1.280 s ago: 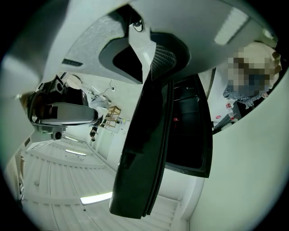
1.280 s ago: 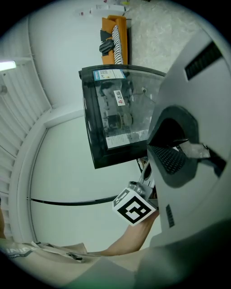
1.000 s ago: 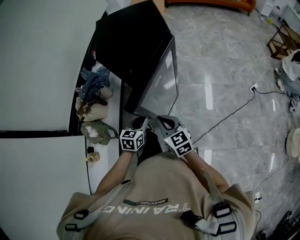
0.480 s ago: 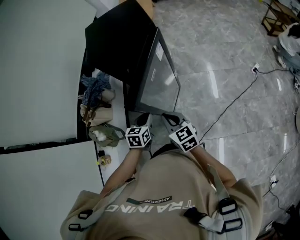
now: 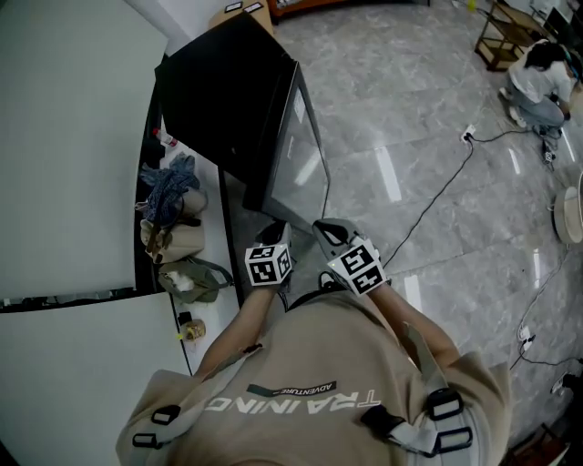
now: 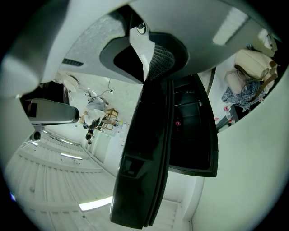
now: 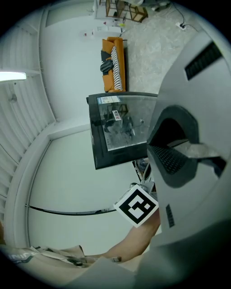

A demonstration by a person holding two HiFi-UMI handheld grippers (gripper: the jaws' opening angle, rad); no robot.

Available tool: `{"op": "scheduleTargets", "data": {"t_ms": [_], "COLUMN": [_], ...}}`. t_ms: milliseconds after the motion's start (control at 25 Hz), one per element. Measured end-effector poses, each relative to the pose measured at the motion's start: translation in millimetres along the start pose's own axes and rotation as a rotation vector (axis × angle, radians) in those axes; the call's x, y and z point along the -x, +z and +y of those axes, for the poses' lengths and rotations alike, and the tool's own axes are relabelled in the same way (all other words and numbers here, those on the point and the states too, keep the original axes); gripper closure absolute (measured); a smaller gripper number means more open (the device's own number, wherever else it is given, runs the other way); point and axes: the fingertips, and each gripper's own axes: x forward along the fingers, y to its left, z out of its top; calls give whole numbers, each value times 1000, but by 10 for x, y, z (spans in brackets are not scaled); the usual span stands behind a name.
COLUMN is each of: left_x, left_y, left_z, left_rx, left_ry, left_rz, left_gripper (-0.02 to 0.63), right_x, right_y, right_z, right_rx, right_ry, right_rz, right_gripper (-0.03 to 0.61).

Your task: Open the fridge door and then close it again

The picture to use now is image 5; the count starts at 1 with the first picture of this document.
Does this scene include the white roller blind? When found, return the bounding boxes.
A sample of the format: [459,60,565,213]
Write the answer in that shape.
[0,0,169,299]
[0,295,192,456]

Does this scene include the black cable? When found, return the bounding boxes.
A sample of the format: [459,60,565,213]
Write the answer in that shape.
[381,139,476,270]

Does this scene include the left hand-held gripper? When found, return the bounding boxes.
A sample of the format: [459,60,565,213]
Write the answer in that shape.
[245,221,293,289]

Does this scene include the grey harness with black buckles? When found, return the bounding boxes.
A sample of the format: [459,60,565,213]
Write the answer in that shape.
[131,318,473,459]

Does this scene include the red-capped clear bottle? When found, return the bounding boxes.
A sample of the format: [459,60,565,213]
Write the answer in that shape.
[151,127,179,149]

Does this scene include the white ledge with black edge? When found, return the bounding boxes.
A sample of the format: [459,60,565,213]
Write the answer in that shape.
[134,113,247,379]

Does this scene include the white crumpled cloth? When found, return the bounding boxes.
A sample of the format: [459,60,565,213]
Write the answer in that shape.
[164,268,196,292]

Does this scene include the person's left forearm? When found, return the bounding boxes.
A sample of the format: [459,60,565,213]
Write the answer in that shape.
[193,284,279,379]

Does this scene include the person's right forearm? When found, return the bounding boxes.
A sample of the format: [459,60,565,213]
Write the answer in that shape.
[368,281,459,370]

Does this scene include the light cloth bag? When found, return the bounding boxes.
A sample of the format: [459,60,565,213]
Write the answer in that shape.
[180,187,210,227]

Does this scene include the black trousers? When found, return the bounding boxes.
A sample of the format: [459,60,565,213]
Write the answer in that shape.
[284,286,333,313]

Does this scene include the black mini fridge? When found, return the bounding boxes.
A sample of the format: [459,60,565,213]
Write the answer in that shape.
[153,11,302,215]

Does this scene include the blue plaid shirt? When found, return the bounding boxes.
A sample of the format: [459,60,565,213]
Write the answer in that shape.
[136,152,202,227]

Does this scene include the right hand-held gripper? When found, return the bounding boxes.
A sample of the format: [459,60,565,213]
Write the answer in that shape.
[312,218,389,298]

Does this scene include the beige tote bag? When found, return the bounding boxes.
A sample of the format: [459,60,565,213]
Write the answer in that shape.
[139,217,209,265]

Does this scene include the beige printed t-shirt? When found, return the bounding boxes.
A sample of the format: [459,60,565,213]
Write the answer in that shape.
[116,290,511,466]

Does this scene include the wooden shelf rack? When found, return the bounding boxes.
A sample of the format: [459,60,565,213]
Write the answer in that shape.
[473,0,546,73]

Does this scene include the olive green shoulder bag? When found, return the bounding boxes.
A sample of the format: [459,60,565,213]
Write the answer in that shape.
[157,255,234,305]

